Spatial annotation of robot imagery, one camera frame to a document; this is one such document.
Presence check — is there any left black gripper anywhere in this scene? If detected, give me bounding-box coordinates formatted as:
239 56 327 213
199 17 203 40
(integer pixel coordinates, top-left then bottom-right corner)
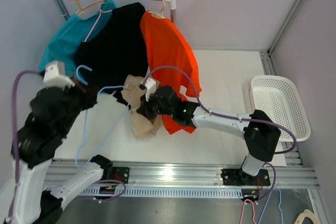
58 76 99 135

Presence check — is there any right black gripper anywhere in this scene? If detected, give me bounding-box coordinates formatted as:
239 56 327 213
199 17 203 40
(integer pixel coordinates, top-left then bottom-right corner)
138 91 174 121

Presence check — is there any beige t shirt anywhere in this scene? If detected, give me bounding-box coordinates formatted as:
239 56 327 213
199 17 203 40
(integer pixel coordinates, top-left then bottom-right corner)
121 74 163 137

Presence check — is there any light blue wire hanger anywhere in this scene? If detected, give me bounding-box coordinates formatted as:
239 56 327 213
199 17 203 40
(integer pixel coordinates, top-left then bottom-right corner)
75 81 138 169

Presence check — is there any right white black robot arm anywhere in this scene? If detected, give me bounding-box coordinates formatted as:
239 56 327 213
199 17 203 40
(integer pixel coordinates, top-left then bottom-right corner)
137 84 281 186

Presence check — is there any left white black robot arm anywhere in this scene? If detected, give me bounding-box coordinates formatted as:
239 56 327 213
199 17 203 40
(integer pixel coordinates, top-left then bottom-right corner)
4 84 113 223

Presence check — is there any orange t shirt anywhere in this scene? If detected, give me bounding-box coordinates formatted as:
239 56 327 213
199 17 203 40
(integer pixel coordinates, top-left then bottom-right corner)
139 11 202 135

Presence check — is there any teal t shirt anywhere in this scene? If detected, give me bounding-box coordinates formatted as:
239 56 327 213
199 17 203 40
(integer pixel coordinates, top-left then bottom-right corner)
38 0 116 75

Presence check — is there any black t shirt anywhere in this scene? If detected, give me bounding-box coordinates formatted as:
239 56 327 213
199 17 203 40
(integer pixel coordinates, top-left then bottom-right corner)
73 3 148 88

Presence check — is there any beige wooden hanger right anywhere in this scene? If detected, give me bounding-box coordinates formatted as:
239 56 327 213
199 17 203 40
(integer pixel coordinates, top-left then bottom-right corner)
148 0 171 19

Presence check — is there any pink hanger on floor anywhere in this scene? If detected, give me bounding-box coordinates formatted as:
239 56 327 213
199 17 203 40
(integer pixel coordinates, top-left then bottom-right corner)
239 199 257 224

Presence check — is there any blue hanger on floor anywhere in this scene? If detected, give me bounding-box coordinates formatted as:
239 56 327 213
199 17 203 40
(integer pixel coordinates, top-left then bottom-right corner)
257 188 286 224

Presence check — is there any wooden hanger on floor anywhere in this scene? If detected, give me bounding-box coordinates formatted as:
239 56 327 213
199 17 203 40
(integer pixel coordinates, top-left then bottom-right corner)
294 209 321 224

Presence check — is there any white plastic basket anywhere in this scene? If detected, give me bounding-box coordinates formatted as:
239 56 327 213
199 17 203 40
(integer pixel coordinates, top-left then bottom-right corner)
249 75 311 142

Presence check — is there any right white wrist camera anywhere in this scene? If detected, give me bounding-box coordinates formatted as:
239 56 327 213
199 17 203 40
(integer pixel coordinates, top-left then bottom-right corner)
139 77 156 102

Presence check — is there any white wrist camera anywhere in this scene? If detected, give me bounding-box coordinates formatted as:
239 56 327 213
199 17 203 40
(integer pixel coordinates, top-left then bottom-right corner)
139 77 156 102
43 61 75 88

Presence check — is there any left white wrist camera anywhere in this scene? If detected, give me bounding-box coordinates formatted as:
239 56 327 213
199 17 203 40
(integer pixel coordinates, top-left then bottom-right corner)
43 61 75 88

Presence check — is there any aluminium mounting rail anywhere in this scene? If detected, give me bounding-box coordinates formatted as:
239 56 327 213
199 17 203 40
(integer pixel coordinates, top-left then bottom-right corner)
35 140 321 198

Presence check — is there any pink wire hanger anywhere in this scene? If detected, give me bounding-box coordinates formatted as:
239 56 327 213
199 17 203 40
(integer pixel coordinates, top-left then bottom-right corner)
83 0 113 42

